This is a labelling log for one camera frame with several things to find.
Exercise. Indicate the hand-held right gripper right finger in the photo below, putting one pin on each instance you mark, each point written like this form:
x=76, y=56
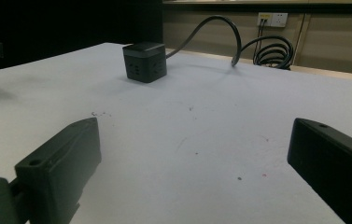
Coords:
x=332, y=161

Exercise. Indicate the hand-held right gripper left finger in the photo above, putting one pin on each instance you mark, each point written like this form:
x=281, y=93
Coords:
x=60, y=163

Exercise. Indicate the black cube power socket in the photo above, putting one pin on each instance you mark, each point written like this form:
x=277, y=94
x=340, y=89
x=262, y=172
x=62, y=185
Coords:
x=145, y=62

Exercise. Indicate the white wall socket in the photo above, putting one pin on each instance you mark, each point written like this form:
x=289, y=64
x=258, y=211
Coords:
x=272, y=19

